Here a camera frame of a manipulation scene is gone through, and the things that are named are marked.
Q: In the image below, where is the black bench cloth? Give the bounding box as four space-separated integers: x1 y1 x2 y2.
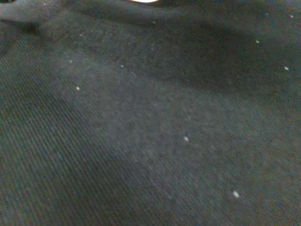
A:
0 0 301 226

